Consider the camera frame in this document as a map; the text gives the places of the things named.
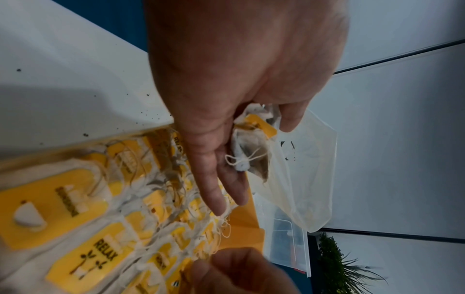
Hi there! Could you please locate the person's right hand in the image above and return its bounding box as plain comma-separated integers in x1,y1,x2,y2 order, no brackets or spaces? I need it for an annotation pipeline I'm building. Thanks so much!
188,247,302,294

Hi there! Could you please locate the person's left hand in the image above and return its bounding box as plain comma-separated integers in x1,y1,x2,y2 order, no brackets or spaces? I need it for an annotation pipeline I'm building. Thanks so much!
145,0,351,217

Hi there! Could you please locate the yellow tray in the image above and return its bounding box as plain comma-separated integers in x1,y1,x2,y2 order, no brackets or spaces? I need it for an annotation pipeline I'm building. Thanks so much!
0,123,266,294

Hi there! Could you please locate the clear box with red latches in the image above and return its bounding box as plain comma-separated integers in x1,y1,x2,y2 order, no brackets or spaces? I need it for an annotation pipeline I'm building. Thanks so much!
262,205,313,278

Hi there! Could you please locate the bunch of tea bags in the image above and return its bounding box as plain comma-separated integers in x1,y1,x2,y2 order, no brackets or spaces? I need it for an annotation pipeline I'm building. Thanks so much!
225,102,282,185

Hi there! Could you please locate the clear plastic bag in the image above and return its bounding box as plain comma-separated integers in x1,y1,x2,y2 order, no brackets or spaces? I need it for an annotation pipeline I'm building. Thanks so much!
250,107,339,234

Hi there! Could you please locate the row of tea bags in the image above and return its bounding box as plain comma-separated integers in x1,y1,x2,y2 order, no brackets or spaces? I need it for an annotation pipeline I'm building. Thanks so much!
0,128,233,294

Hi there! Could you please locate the blue sofa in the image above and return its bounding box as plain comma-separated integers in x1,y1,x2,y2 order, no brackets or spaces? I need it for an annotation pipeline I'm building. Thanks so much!
52,0,150,55
290,269,313,294

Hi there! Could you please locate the green leafy plant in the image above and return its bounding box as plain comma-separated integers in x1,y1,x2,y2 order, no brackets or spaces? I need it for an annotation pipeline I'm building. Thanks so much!
315,232,388,294

